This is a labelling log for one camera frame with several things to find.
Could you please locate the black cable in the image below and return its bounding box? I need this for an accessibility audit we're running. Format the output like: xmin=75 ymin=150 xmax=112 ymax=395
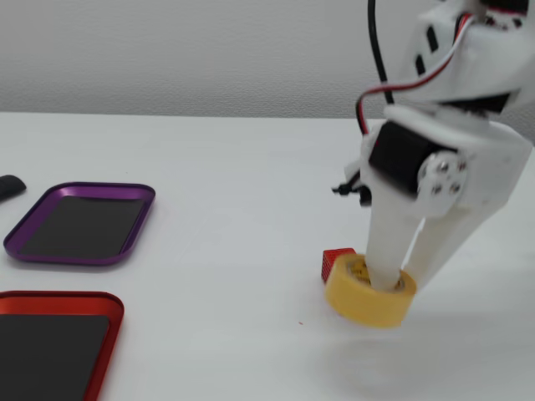
xmin=367 ymin=0 xmax=396 ymax=106

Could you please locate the yellow masking tape roll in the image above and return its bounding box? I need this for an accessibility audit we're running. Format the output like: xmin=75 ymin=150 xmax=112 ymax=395
xmin=324 ymin=253 xmax=418 ymax=329

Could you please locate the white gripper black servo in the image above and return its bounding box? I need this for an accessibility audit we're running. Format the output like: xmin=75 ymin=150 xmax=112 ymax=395
xmin=359 ymin=104 xmax=534 ymax=292

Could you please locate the black rounded object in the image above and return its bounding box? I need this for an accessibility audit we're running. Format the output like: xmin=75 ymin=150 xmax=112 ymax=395
xmin=0 ymin=175 xmax=28 ymax=204

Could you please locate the red metal tray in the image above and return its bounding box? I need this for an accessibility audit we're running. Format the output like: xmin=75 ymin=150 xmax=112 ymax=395
xmin=0 ymin=291 xmax=125 ymax=401

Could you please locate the red white servo wire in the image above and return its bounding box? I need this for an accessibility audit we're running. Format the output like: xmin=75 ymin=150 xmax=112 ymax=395
xmin=354 ymin=12 xmax=477 ymax=137

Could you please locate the purple metal tray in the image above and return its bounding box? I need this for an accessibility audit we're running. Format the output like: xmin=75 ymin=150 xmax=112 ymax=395
xmin=3 ymin=181 xmax=156 ymax=267

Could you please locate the red textured rectangular block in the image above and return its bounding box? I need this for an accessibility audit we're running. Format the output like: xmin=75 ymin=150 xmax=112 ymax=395
xmin=321 ymin=247 xmax=357 ymax=286

